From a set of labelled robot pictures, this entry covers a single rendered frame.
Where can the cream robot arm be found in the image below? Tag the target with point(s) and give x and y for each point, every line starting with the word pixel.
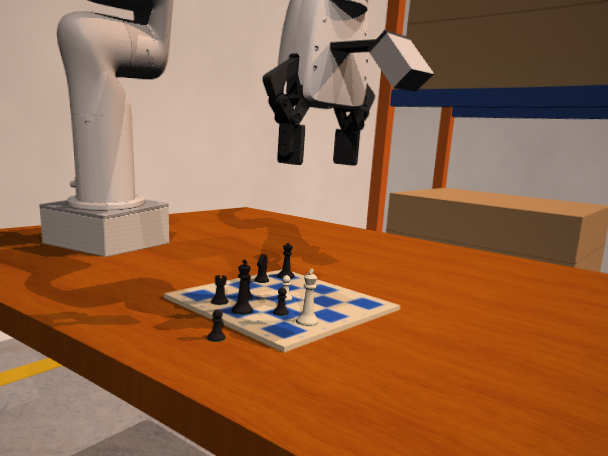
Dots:
pixel 96 48

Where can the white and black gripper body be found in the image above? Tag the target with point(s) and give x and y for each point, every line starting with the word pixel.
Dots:
pixel 328 78

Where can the white pawn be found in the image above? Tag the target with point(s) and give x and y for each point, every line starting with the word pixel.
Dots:
pixel 285 283

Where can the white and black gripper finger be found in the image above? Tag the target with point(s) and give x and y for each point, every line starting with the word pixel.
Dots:
pixel 291 137
pixel 346 145

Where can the blue and cream chessboard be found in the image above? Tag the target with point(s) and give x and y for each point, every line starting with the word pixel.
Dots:
pixel 336 308

